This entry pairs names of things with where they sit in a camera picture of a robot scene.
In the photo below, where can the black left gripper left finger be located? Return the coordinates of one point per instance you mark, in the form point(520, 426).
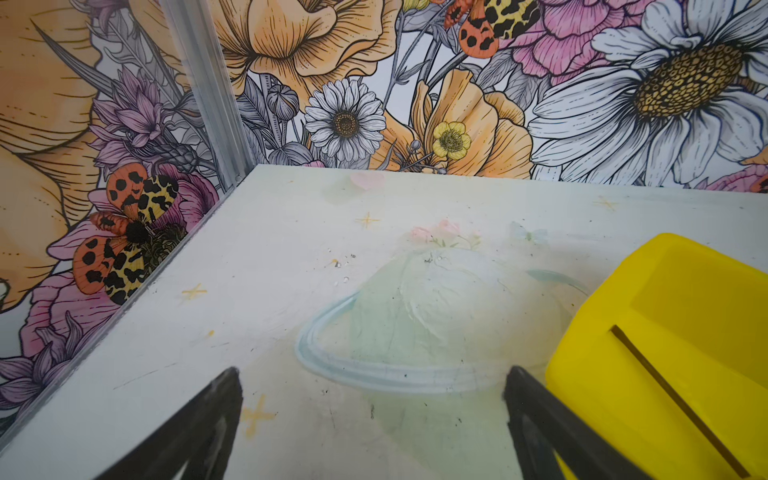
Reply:
point(195, 443)

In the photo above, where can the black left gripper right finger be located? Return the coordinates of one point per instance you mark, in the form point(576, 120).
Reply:
point(550, 440)

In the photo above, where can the thin black screwdriver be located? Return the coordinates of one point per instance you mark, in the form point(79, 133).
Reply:
point(678, 400)

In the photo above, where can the yellow plastic bin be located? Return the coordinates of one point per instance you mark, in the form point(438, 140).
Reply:
point(700, 318)

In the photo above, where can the aluminium corner post left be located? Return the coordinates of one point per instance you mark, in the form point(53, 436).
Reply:
point(200, 51)

